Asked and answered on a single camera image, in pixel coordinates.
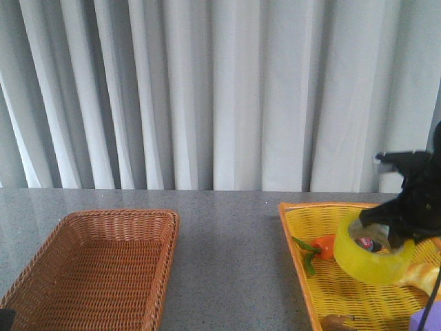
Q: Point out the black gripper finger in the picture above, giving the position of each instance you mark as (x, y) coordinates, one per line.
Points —
(7, 317)

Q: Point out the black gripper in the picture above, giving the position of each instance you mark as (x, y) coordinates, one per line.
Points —
(415, 213)

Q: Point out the yellow packing tape roll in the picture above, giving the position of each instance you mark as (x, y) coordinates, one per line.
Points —
(380, 268)

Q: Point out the small black-lidded jar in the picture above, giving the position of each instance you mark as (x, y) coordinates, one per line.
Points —
(368, 244)

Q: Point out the toy croissant bread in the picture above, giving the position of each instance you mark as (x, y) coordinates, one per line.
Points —
(417, 282)

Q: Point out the orange toy carrot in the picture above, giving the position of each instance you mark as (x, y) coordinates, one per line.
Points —
(320, 248)

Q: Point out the yellow woven basket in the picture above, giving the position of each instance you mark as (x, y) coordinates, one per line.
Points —
(330, 290)

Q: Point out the brown wicker basket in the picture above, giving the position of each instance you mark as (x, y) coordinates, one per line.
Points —
(98, 270)

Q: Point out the purple foam block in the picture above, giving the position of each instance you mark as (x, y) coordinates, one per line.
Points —
(433, 320)

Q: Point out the brown toy animal figure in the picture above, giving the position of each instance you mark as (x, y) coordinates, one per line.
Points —
(337, 322)

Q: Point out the grey pleated curtain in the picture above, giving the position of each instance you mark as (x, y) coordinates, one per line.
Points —
(294, 96)

